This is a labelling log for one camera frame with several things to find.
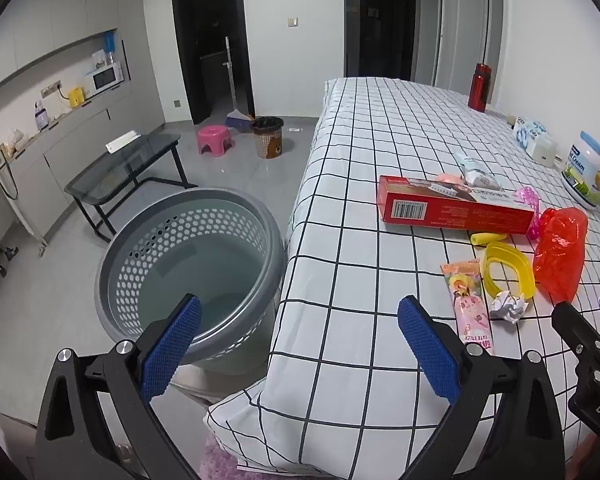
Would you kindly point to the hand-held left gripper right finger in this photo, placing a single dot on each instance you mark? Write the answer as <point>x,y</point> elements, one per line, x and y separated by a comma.
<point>427,352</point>

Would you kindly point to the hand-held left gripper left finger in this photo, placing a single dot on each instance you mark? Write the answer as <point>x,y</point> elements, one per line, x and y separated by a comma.
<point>172,347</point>

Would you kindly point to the grey perforated laundry basket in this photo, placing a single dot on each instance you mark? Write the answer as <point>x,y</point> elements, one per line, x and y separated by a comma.
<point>190,280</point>

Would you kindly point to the pink snack packet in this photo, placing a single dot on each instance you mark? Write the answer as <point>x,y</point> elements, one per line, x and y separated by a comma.
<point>467,295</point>

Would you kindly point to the white paper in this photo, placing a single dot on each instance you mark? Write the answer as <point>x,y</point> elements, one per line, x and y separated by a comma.
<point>507,306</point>

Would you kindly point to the red plastic bag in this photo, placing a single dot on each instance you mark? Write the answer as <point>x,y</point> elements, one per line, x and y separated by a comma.
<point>562,250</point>

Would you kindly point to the red and white toothpaste box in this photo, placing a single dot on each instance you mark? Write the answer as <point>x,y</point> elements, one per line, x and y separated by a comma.
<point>450,210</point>

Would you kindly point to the pink bubble mat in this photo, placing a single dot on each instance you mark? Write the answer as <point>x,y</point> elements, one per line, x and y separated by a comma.
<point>215,460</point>

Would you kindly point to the yellow foam dart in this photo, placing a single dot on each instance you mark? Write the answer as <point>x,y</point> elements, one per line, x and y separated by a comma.
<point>487,238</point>

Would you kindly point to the pink plastic shuttlecock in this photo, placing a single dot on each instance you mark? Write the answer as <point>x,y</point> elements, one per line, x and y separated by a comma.
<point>528,199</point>

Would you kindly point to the white plastic box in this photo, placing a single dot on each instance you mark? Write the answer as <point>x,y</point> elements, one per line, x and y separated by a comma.
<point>545,151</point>

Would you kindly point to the black glass side table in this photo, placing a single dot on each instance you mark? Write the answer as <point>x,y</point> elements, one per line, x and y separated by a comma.
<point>130,165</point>

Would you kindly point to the white squeeze tube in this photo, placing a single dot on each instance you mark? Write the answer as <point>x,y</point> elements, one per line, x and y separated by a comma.
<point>475,170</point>

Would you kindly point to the blue and white tissue pack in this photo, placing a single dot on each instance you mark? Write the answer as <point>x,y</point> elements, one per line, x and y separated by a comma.
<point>530,132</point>

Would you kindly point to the white paper pad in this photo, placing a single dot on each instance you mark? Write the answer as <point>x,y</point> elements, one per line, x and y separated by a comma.
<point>122,141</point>

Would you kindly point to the pink plastic stool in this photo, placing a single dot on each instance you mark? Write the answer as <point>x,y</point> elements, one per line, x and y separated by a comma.
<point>214,139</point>

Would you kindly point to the brown waste bin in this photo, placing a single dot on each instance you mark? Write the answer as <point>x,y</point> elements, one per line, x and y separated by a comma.
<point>268,137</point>

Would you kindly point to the red thermos bottle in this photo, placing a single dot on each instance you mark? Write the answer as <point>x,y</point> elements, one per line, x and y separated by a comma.
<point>480,87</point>

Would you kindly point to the clear plastic bottle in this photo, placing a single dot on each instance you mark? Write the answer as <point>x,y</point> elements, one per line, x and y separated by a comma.
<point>40,117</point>

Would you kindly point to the yellow small appliance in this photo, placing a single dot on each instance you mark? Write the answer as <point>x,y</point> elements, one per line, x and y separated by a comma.
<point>75,96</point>

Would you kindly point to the white microwave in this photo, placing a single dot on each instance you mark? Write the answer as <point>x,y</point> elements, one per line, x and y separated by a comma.
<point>106,77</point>

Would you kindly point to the blue water bottle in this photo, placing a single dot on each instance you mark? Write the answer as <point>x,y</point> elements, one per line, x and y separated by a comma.
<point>109,42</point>

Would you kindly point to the black door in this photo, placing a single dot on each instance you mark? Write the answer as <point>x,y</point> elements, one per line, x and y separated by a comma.
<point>205,35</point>
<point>387,25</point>

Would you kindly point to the grey cabinet unit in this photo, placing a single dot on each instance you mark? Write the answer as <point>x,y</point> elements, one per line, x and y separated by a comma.
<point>55,10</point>

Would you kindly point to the wall light switch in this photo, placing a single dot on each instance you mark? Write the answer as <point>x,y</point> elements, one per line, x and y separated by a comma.
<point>292,21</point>

